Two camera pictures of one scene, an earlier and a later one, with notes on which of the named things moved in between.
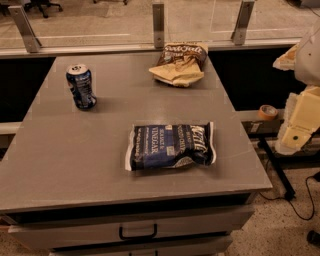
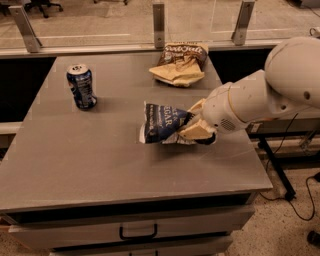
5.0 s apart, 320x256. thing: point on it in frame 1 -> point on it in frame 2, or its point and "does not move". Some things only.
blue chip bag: [171, 145] -> [162, 123]
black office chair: [42, 5] does not move
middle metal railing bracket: [158, 25] does not move
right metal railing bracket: [239, 34] does not move
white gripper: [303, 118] -> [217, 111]
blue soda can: [79, 79] does not move
